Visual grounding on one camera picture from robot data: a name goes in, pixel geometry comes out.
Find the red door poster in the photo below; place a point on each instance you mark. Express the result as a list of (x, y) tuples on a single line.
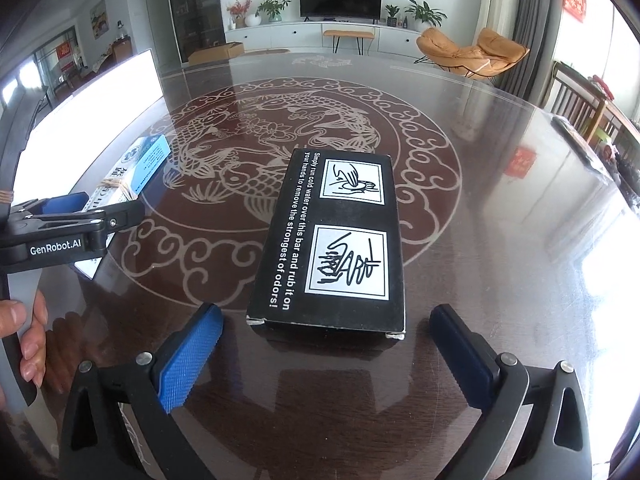
[(64, 55)]

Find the white TV cabinet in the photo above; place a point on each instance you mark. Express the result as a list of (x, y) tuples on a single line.
[(280, 35)]

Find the orange lounge chair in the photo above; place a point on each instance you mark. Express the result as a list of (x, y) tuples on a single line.
[(465, 52)]

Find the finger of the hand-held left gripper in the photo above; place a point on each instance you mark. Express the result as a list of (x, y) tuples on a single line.
[(65, 204), (120, 217)]

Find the dark glass display cabinet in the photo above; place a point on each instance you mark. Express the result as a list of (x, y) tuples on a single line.
[(195, 10)]

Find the wooden bench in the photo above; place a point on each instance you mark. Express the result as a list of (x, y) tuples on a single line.
[(349, 33)]

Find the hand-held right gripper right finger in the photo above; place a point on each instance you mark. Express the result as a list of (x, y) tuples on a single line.
[(457, 355)]

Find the grey curtain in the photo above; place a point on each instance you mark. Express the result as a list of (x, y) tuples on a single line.
[(537, 30)]

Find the long blue white carton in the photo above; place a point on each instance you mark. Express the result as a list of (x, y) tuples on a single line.
[(145, 165)]

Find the wall painting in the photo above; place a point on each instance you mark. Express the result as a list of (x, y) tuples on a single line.
[(98, 17)]

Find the black television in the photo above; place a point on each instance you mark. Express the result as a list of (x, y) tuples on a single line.
[(341, 0)]

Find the red wall hanging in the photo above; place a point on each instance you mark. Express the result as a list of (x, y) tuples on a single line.
[(575, 1)]

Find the wooden side cabinet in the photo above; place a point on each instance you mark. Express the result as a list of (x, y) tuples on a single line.
[(121, 50)]

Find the large leafy potted plant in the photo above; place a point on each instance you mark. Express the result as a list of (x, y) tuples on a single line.
[(425, 14)]

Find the small potted plant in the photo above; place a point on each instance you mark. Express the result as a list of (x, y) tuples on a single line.
[(392, 16)]

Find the covered standing air conditioner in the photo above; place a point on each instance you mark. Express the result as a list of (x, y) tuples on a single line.
[(500, 0)]

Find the dark flat slab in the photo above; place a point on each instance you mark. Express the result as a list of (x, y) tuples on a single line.
[(582, 147)]

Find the black paper box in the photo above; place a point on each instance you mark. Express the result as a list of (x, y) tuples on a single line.
[(340, 240)]

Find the person's left hand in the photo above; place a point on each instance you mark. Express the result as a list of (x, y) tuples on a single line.
[(34, 340)]

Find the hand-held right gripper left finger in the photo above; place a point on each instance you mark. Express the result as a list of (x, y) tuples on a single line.
[(192, 355)]

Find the red flower vase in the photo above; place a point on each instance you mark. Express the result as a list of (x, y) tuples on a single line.
[(239, 14)]

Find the red cloth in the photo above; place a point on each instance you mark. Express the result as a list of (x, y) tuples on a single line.
[(602, 87)]

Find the white round vase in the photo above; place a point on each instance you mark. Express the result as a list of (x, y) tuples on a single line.
[(252, 20)]

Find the round tan mat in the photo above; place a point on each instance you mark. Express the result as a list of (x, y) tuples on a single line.
[(267, 52)]

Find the dark wooden desktop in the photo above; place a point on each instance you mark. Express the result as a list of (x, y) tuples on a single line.
[(500, 260)]

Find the bushy green potted plant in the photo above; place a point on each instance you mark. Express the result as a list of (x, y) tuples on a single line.
[(273, 9)]

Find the cardboard box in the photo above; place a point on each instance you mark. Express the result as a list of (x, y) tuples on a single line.
[(215, 52)]

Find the wooden chair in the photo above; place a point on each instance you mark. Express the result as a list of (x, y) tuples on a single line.
[(580, 102)]

